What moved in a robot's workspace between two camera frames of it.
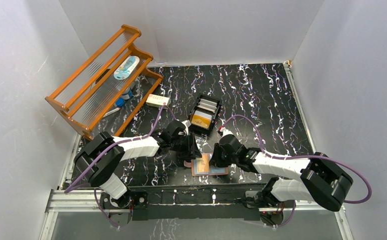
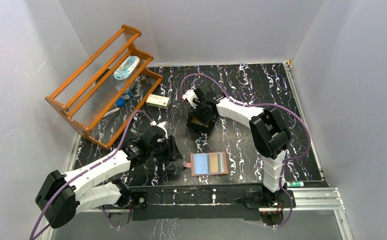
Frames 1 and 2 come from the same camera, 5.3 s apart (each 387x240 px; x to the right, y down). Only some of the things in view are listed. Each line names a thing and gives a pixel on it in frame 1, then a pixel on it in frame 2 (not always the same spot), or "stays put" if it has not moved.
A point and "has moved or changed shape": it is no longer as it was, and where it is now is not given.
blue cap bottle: (127, 94) stays put
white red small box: (158, 101) stays put
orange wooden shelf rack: (103, 93) stays put
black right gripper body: (222, 159) → (201, 112)
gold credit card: (203, 163) has moved or changed shape
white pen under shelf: (110, 112) stays put
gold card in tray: (201, 121) stays put
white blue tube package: (126, 68) stays put
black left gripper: (190, 151) → (166, 148)
